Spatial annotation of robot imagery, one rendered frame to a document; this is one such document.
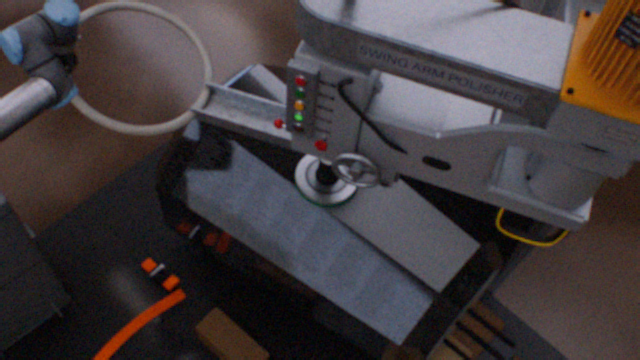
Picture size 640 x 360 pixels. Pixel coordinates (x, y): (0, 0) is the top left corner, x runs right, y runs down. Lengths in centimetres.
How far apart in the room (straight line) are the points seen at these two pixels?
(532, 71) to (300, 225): 106
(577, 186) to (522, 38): 44
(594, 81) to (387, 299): 104
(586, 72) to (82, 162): 248
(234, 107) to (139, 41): 170
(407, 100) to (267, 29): 212
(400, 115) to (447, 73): 27
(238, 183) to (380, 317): 68
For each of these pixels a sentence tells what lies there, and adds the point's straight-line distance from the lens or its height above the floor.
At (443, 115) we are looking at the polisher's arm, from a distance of 188.
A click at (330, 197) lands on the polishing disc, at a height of 85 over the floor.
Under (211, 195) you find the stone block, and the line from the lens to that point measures 255.
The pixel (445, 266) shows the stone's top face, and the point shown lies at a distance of 230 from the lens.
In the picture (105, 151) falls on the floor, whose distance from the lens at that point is 351.
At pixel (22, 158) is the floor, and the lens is 360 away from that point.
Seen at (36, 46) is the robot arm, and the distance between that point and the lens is 201.
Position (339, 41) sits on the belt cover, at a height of 162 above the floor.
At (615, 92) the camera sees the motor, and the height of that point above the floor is 172.
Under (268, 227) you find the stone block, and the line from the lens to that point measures 244.
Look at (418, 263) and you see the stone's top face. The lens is 229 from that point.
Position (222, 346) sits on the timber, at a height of 13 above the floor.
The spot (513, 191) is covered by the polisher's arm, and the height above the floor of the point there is 123.
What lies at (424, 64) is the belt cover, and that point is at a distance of 164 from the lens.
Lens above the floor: 284
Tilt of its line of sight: 58 degrees down
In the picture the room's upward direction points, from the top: 7 degrees clockwise
